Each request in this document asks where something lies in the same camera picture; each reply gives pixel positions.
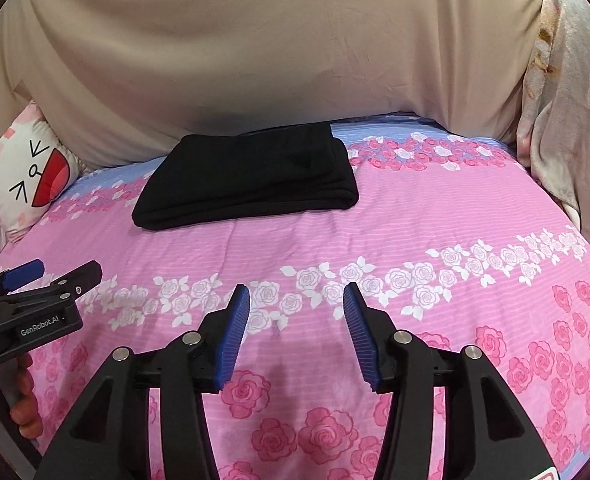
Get pink floral bed sheet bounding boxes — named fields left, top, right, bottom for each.
left=0, top=112, right=590, bottom=480

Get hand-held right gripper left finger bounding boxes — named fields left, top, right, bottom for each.
left=35, top=283, right=252, bottom=480

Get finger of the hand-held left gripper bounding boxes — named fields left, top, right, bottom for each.
left=2, top=259, right=44, bottom=293
left=0, top=260, right=103, bottom=307

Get person's left hand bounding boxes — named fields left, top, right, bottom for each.
left=0, top=354, right=44, bottom=442

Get pale floral blanket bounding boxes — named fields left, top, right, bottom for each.
left=515, top=0, right=590, bottom=256

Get cartoon face pillow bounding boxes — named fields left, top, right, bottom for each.
left=0, top=100, right=83, bottom=243

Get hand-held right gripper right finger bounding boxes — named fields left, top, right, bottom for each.
left=342, top=281, right=546, bottom=480

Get black pants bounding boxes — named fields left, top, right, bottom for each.
left=131, top=121, right=360, bottom=232

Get beige cloth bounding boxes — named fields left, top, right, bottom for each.
left=0, top=0, right=548, bottom=171

